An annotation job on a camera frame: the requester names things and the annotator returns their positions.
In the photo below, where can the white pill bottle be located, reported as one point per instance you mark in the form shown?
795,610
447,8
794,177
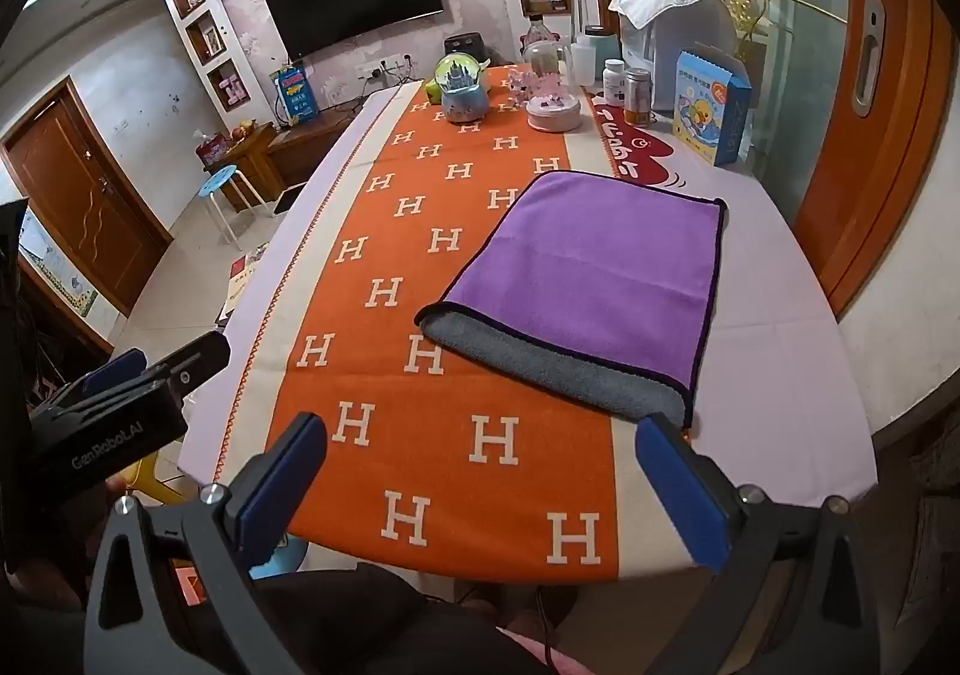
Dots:
615,82

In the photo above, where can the sliding glass door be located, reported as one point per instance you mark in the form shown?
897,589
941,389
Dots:
750,30

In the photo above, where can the snow globe with castle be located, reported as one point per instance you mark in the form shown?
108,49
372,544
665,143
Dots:
461,88

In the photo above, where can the red and white printed mat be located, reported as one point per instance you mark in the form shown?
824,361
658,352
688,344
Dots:
637,146

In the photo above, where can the clear jar with orange contents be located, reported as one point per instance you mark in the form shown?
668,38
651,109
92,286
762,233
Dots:
638,97

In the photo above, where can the orange patterned table runner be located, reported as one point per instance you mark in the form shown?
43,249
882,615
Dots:
450,315

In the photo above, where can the clear plastic bottle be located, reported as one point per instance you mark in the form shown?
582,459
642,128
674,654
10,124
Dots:
537,30

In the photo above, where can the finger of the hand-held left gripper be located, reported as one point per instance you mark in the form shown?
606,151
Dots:
196,354
112,375

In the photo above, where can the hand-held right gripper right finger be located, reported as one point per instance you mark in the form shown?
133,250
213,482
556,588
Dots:
686,495

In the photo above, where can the blue round stool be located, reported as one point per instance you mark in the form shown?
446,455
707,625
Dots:
223,184

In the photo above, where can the red gift box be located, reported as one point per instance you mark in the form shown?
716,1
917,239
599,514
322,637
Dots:
214,148

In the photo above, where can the green lidded container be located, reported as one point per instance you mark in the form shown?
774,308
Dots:
596,56

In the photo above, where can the pink round music box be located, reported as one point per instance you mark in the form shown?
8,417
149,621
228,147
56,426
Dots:
553,112

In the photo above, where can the wooden tv cabinet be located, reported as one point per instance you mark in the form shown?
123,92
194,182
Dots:
285,154

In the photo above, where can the purple and grey towel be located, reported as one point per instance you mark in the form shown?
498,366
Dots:
592,285

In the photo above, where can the glass dome jar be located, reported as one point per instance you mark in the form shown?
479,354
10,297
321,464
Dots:
549,61

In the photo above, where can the yellow plastic stool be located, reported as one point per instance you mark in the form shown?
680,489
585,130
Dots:
150,476

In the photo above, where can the blue printed package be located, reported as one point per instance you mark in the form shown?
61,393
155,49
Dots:
294,94

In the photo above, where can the lilac tablecloth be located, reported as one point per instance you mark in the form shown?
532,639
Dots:
757,345

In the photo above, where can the wooden door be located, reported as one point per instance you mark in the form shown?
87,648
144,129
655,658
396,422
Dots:
79,195

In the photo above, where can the green apple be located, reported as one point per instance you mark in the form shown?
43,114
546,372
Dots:
433,90

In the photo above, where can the blue cartoon box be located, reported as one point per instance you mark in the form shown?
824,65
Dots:
712,112

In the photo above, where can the white water dispenser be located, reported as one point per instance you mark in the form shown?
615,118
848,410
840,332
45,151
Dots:
675,45

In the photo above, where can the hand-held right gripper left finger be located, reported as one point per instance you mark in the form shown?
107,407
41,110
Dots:
279,476

